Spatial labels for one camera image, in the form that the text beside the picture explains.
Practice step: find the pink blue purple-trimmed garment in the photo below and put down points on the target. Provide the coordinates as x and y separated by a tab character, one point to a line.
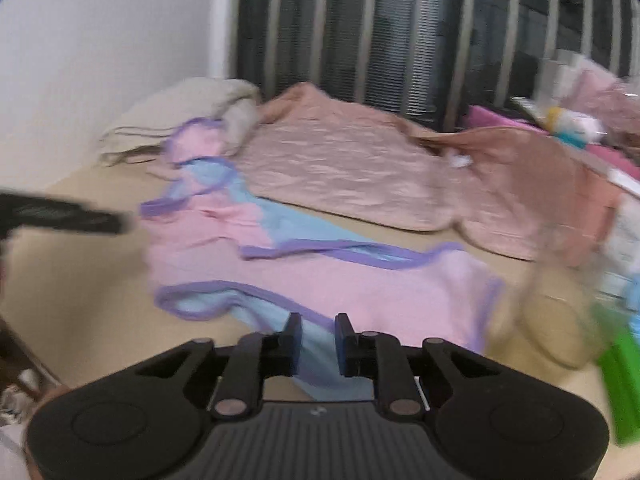
380	290

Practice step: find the green plastic object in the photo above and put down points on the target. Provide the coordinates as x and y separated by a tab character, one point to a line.
622	385

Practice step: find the white plush alpaca toy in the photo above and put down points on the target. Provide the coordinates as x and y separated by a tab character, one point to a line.
575	125

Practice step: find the pink fabric pouch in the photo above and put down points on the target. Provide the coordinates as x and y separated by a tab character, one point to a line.
597	87

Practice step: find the clear plastic packet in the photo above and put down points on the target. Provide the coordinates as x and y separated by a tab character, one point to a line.
530	107

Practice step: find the pink quilted blanket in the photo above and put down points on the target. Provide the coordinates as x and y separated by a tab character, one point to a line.
350	170

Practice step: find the pink translucent bag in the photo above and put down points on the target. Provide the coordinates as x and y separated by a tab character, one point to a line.
622	110

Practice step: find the flat pink box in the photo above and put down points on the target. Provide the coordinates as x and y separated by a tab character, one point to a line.
500	119

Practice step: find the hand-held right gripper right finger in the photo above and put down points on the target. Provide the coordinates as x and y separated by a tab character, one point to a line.
341	355

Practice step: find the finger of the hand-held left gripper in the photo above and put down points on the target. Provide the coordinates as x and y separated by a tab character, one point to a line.
65	215

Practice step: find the metal window grille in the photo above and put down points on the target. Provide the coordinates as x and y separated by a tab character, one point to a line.
400	35

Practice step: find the white cardboard box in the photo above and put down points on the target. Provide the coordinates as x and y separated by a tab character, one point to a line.
557	80
575	62

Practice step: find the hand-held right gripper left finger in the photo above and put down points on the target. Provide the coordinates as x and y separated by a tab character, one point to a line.
296	345

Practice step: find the clear glass jar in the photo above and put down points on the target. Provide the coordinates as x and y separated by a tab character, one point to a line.
560	310

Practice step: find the beige knitted fringed blanket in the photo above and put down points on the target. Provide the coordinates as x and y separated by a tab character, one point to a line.
195	105

